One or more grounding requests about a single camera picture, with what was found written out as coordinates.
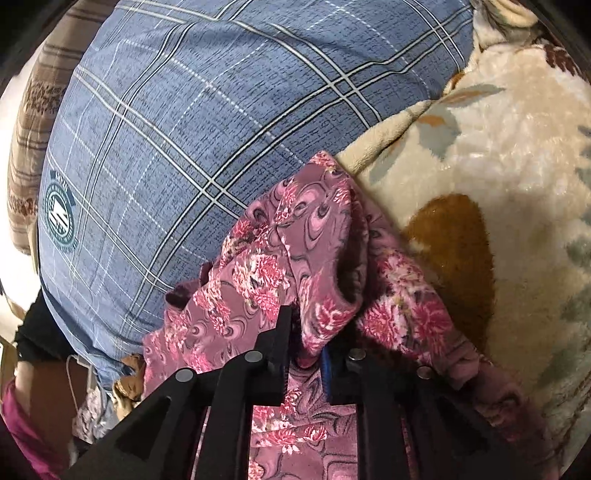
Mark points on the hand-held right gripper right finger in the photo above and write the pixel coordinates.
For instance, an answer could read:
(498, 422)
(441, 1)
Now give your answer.
(328, 374)

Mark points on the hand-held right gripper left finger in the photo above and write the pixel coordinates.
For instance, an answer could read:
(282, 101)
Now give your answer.
(270, 369)

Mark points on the pink floral garment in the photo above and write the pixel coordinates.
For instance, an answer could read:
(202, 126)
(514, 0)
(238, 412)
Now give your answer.
(258, 277)

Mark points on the dark cloth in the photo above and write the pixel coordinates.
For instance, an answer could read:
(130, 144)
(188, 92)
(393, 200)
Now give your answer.
(41, 332)

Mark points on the magenta cloth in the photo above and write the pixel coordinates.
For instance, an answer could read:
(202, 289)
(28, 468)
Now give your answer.
(23, 429)

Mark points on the blue plaid quilt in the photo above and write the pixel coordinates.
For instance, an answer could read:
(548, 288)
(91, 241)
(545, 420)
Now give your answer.
(207, 115)

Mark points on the cream leaf-print fleece blanket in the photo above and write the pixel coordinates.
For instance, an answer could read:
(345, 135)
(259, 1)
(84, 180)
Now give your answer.
(508, 161)

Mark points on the brown striped pillow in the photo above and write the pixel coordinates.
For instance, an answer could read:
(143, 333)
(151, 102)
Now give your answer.
(32, 138)

